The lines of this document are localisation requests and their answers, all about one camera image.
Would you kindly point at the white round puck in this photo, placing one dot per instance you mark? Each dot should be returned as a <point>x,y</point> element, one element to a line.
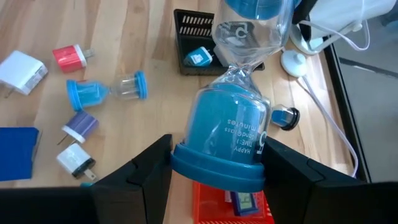
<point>293,63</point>

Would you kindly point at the black plastic basket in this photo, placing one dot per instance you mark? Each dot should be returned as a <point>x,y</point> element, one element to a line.
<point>192,34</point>

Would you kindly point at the teal striped wall charger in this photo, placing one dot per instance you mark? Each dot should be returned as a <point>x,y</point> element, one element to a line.
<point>87,184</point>

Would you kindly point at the red plastic basket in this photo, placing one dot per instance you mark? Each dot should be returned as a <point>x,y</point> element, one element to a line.
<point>211,205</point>

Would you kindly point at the teal USB wall charger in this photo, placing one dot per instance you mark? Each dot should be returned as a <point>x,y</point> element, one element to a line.
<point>197,57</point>

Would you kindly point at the blue five-minute hourglass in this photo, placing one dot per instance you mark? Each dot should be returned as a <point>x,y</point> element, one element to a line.
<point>227,124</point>

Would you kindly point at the black-capped blue hourglass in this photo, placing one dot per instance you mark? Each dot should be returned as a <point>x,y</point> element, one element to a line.
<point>286,118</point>

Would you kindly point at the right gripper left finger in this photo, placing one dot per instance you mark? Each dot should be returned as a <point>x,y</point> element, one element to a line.
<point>140,186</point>

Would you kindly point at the pink and white wall charger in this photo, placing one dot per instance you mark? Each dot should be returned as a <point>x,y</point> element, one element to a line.
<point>68,59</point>

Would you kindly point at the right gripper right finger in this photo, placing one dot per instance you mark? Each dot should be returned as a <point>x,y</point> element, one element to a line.
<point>289,186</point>

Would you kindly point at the blue digital clock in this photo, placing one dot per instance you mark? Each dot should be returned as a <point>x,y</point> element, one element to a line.
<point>17,154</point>

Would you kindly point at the white black-faced wall charger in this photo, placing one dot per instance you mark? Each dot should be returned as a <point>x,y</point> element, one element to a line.
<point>74,158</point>

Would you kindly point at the large white wall charger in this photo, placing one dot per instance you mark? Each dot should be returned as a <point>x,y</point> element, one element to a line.
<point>21,71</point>

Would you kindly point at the purple and white wall charger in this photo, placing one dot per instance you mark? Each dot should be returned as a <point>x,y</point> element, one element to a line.
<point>82,124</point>

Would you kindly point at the white USB wall charger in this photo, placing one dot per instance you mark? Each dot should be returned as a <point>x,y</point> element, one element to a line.
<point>220,57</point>

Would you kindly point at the blue-capped hourglass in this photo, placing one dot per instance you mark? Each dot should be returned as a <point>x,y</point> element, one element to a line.
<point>87,93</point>

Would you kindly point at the dark purple digital clock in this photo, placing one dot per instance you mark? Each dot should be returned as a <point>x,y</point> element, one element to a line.
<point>244,203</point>

